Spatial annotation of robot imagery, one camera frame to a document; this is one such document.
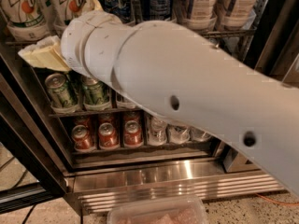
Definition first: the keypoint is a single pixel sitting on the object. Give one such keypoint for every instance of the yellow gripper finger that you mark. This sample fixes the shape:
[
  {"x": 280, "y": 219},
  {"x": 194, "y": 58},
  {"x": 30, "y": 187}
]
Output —
[
  {"x": 46, "y": 53},
  {"x": 91, "y": 5}
]

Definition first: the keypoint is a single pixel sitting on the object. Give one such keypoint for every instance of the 7up zero can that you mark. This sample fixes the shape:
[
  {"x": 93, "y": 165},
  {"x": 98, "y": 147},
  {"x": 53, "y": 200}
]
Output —
[
  {"x": 25, "y": 19},
  {"x": 64, "y": 12}
]

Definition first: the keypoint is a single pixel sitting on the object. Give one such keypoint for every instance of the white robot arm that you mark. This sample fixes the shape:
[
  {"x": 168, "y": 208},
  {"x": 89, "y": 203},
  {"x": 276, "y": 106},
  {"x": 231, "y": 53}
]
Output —
[{"x": 178, "y": 76}]

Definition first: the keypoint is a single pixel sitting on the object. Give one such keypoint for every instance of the blue pepsi can with face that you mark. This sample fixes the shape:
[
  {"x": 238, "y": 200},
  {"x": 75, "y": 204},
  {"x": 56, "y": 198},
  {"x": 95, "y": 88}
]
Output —
[{"x": 120, "y": 8}]

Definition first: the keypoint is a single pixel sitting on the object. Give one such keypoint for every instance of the front left green can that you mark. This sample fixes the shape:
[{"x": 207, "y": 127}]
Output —
[{"x": 60, "y": 91}]

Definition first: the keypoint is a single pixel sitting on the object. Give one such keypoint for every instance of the green can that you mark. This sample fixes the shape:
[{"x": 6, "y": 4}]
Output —
[
  {"x": 60, "y": 91},
  {"x": 95, "y": 91}
]

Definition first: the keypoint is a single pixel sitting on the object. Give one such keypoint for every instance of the dark blue pepsi can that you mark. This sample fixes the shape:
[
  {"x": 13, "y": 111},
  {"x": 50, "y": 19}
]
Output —
[{"x": 156, "y": 10}]

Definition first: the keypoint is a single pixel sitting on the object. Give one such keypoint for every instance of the open fridge door left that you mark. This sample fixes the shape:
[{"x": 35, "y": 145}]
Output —
[{"x": 23, "y": 142}]

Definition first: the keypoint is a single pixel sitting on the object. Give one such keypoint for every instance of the front silver can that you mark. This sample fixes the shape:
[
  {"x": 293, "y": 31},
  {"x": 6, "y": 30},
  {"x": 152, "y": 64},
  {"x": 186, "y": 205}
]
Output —
[{"x": 122, "y": 102}]

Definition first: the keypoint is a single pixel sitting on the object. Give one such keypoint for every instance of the front left red can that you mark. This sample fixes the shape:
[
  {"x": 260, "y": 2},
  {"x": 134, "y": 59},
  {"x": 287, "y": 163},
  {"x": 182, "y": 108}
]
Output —
[{"x": 83, "y": 141}]

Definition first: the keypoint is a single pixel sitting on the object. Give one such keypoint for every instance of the red can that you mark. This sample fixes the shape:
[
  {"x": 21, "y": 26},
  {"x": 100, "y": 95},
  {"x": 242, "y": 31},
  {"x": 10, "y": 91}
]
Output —
[
  {"x": 83, "y": 141},
  {"x": 108, "y": 137},
  {"x": 132, "y": 134}
]

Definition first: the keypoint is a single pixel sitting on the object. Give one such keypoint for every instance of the front middle red can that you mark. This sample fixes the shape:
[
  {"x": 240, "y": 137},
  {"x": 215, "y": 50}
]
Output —
[{"x": 108, "y": 137}]

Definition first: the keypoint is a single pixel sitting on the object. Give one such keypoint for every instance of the white tall can left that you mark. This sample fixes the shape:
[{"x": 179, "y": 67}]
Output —
[{"x": 198, "y": 14}]

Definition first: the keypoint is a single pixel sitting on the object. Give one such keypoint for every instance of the white tall can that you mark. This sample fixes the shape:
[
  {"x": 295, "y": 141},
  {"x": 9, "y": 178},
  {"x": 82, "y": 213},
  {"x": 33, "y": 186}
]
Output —
[
  {"x": 233, "y": 14},
  {"x": 198, "y": 14}
]

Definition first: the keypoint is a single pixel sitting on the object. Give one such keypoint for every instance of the front right red can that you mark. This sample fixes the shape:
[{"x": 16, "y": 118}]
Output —
[{"x": 132, "y": 134}]

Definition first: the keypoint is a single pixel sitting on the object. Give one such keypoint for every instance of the stainless fridge base grille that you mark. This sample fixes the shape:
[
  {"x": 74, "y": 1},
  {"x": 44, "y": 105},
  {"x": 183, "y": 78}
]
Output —
[{"x": 98, "y": 193}]

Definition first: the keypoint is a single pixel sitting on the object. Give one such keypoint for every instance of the white tall can right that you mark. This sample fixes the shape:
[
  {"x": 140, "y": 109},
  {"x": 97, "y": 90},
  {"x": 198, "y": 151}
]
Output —
[{"x": 233, "y": 14}]

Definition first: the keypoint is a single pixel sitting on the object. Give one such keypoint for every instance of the left water bottle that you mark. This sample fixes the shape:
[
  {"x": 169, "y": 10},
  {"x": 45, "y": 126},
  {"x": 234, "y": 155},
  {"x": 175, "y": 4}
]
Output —
[{"x": 156, "y": 131}]

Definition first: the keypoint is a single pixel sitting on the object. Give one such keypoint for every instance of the water bottle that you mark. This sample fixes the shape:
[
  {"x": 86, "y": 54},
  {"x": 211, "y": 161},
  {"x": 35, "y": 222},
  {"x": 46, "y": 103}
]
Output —
[
  {"x": 178, "y": 134},
  {"x": 156, "y": 131},
  {"x": 199, "y": 135}
]

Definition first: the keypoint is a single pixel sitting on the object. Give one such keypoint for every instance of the middle water bottle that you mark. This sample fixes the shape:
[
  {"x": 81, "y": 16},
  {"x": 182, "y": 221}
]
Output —
[{"x": 178, "y": 134}]

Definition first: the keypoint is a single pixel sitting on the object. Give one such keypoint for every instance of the right water bottle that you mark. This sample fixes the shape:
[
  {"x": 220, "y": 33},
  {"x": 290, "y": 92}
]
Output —
[{"x": 199, "y": 135}]

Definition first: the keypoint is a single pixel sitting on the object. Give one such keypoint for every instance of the clear plastic food container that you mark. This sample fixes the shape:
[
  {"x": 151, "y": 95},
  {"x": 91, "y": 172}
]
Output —
[{"x": 183, "y": 209}]

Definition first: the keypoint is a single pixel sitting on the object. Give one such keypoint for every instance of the top wire fridge shelf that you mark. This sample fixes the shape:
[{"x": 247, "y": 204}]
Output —
[{"x": 215, "y": 34}]

